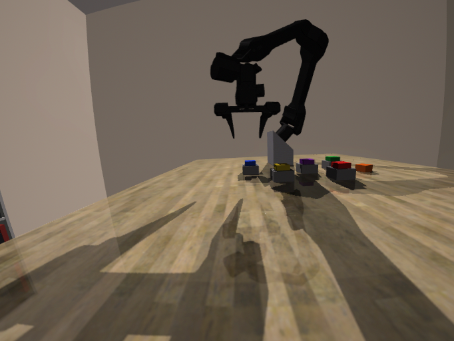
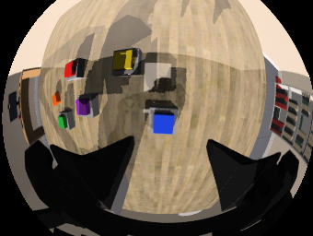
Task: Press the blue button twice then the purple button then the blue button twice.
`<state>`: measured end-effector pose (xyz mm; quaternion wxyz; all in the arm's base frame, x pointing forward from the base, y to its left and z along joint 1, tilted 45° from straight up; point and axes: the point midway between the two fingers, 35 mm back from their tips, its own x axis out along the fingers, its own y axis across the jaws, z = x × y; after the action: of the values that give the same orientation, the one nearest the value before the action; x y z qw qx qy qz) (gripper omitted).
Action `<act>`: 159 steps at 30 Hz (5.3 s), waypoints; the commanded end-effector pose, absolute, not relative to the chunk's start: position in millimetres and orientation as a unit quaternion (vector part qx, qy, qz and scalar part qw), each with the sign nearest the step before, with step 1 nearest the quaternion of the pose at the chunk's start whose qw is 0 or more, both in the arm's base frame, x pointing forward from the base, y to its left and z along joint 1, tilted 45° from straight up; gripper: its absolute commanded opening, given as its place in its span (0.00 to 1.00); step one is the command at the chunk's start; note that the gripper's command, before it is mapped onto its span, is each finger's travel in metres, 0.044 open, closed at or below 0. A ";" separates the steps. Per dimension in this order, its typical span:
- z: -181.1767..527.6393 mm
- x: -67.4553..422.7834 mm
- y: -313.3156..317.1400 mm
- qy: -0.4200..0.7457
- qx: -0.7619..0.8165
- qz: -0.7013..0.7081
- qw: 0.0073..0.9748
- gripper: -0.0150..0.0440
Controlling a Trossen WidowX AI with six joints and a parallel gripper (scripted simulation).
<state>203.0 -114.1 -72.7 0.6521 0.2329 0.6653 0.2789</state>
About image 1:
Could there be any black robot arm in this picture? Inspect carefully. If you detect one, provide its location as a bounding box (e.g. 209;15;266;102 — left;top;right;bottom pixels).
210;19;329;142

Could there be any red button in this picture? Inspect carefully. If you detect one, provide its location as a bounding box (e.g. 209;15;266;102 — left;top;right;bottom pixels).
326;161;356;180

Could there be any orange block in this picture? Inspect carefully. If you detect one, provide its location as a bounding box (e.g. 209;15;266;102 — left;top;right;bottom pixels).
355;163;373;172

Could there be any blue button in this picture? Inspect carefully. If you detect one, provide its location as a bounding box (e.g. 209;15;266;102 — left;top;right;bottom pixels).
242;160;259;174

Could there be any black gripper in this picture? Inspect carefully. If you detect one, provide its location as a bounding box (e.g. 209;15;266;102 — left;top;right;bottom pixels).
214;81;280;139

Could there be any purple button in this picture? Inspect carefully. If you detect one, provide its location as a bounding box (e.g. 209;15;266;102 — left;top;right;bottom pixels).
296;159;318;174

